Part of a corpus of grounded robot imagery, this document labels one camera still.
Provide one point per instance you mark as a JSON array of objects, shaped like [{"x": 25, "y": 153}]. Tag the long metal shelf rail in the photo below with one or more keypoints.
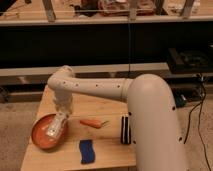
[{"x": 86, "y": 69}]

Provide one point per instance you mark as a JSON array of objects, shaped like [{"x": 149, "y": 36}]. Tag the wooden table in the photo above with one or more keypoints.
[{"x": 111, "y": 155}]

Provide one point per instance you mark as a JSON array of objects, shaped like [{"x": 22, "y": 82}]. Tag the black equipment box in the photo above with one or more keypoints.
[{"x": 190, "y": 61}]

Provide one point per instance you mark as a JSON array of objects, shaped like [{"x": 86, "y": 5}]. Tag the orange ceramic bowl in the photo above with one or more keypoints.
[{"x": 41, "y": 139}]

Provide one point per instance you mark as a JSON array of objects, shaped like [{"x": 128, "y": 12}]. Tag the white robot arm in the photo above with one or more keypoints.
[{"x": 154, "y": 124}]

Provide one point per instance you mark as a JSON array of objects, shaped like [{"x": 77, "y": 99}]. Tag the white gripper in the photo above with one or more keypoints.
[{"x": 57, "y": 125}]

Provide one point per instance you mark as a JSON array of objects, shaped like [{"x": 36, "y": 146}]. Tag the orange toy carrot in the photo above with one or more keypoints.
[{"x": 93, "y": 123}]

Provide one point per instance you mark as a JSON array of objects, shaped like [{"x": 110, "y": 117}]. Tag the blue sponge cloth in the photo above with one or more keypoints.
[{"x": 87, "y": 151}]

